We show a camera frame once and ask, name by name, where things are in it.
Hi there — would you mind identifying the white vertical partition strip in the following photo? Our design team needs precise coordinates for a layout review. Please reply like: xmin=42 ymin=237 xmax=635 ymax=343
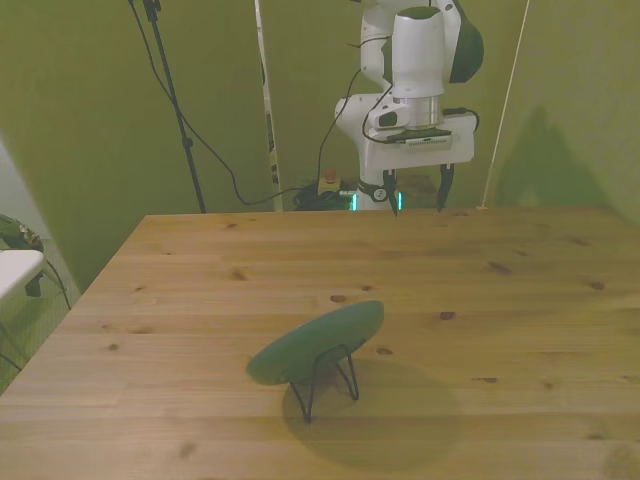
xmin=253 ymin=0 xmax=284 ymax=212

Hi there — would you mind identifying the red emergency stop button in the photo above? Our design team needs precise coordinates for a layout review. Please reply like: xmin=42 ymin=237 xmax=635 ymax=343
xmin=318 ymin=169 xmax=342 ymax=197

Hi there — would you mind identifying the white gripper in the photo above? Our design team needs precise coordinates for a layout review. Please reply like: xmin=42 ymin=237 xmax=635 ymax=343
xmin=360 ymin=113 xmax=476 ymax=218

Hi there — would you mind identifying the black wire plate stand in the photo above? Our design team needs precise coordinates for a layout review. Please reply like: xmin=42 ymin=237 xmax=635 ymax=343
xmin=289 ymin=343 xmax=361 ymax=425

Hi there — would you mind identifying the green plate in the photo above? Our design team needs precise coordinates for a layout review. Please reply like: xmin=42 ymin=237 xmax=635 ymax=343
xmin=245 ymin=300 xmax=386 ymax=386

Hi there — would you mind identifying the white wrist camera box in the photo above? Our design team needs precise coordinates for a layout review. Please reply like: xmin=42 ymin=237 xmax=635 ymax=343
xmin=370 ymin=127 xmax=460 ymax=150

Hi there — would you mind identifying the black camera stand pole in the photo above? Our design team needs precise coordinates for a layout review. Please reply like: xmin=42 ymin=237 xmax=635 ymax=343
xmin=127 ymin=0 xmax=208 ymax=215

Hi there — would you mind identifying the white hanging cord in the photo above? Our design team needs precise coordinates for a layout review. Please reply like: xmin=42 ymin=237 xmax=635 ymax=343
xmin=477 ymin=0 xmax=532 ymax=211

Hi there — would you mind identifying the camouflage fabric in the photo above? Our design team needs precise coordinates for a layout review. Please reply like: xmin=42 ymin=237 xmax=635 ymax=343
xmin=0 ymin=213 xmax=44 ymax=253

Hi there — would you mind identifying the black cable bundle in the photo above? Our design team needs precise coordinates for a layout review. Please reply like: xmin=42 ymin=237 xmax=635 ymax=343
xmin=291 ymin=184 xmax=351 ymax=212

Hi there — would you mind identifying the black cable from stand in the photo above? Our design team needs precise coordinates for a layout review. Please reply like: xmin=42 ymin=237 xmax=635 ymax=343
xmin=128 ymin=0 xmax=321 ymax=207

